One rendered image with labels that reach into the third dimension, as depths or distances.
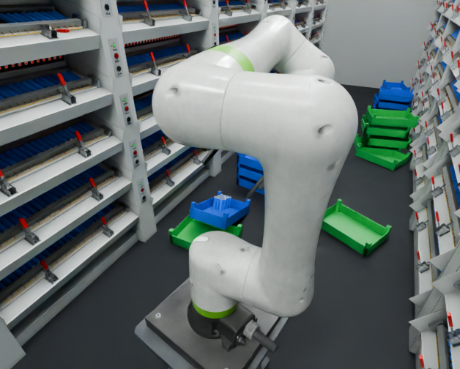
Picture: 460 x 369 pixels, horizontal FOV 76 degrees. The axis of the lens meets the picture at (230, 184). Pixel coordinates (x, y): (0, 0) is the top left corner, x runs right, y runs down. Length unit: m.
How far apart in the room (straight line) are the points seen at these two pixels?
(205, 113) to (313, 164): 0.15
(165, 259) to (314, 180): 1.13
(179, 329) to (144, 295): 0.51
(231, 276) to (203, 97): 0.40
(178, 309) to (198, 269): 0.23
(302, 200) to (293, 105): 0.14
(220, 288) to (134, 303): 0.69
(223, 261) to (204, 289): 0.09
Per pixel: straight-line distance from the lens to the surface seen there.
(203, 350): 0.82
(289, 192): 0.41
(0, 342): 1.26
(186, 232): 1.56
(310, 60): 0.79
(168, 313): 0.88
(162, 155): 1.50
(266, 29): 0.72
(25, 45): 1.01
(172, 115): 0.41
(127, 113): 1.25
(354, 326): 1.30
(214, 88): 0.39
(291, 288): 0.61
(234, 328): 0.78
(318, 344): 1.22
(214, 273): 0.66
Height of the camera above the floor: 1.04
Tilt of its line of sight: 33 degrees down
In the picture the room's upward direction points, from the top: straight up
